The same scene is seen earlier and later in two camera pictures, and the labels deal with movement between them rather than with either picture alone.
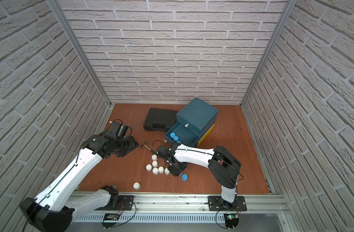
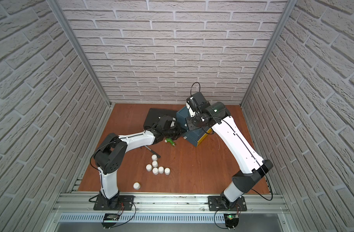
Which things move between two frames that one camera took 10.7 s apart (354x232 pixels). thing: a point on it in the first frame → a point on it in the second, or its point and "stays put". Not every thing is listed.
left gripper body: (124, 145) → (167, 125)
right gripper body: (176, 169) → (193, 123)
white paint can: (155, 171) stays put
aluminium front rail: (169, 203) stays put
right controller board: (231, 220) stays put
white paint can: (161, 169) stays put
